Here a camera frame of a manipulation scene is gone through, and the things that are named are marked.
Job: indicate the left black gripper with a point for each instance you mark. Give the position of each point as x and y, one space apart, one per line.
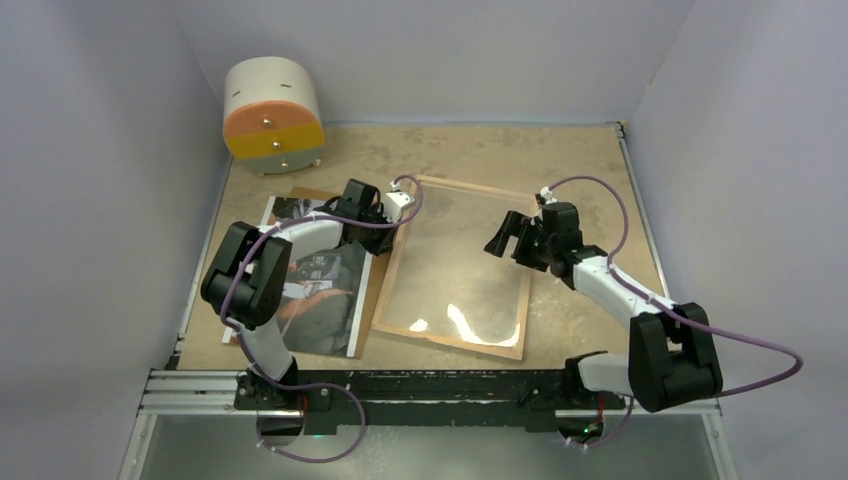
384 245

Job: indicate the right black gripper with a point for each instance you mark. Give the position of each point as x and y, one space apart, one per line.
515 225

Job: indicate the brown backing board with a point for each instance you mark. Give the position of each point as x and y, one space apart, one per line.
378 267

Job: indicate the white wooden picture frame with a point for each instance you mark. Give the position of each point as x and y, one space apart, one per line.
457 265

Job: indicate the glossy photo print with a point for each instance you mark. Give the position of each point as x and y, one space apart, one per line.
322 302

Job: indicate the clear acrylic glass sheet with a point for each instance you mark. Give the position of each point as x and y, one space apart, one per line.
457 272

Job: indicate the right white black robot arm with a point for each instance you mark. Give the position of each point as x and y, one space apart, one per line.
671 358

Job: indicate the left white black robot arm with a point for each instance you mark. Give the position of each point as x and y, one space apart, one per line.
245 283

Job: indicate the round cabinet with coloured drawers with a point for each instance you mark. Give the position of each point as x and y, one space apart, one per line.
271 121

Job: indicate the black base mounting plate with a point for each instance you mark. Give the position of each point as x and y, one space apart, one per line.
537 401

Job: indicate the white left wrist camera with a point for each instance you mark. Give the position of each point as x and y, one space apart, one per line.
396 204

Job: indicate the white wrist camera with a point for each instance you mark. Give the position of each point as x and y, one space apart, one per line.
545 196
396 204

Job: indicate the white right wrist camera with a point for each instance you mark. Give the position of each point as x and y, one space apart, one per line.
545 196

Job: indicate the aluminium rail frame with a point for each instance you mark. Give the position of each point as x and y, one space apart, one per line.
188 428

